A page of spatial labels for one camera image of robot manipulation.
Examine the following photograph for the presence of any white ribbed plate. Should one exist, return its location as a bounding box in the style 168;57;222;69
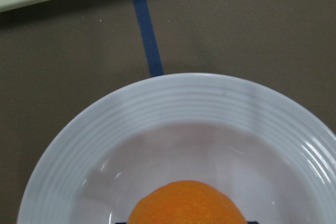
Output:
17;73;335;223

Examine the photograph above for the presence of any orange fruit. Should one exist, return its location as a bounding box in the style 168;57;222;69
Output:
127;180;247;223

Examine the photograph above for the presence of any blue tape line lengthwise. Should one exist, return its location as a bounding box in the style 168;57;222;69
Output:
132;0;164;77

